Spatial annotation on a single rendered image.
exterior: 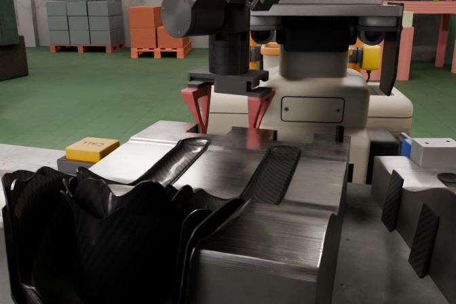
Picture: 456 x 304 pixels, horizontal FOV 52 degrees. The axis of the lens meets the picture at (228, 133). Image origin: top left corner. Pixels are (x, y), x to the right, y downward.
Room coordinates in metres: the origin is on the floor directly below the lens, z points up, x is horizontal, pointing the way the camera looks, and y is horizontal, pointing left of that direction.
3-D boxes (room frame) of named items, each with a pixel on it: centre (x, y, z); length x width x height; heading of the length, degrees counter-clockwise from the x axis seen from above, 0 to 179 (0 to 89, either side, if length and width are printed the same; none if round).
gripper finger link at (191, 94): (0.67, 0.02, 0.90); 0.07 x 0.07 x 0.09; 68
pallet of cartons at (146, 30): (8.66, 1.19, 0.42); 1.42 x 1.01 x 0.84; 174
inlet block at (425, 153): (0.60, -0.26, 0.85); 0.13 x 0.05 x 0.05; 0
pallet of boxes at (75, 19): (9.15, 2.71, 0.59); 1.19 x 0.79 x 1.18; 84
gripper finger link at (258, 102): (0.65, -0.02, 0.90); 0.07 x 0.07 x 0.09; 68
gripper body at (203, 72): (0.66, 0.00, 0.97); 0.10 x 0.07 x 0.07; 68
